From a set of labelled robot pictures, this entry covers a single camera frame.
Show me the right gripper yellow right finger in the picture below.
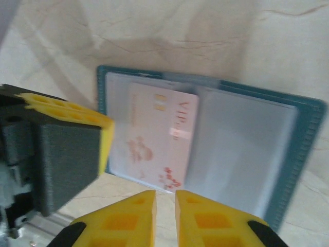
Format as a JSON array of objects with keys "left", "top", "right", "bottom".
[{"left": 174, "top": 189, "right": 288, "bottom": 247}]

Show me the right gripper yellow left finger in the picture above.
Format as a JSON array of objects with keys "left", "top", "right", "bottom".
[{"left": 50, "top": 190, "right": 158, "bottom": 247}]

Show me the pink VIP card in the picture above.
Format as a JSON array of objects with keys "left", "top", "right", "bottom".
[{"left": 124, "top": 82, "right": 200, "bottom": 193}]

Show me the teal leather card holder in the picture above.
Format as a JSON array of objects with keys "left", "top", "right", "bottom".
[{"left": 96, "top": 64, "right": 323, "bottom": 232}]

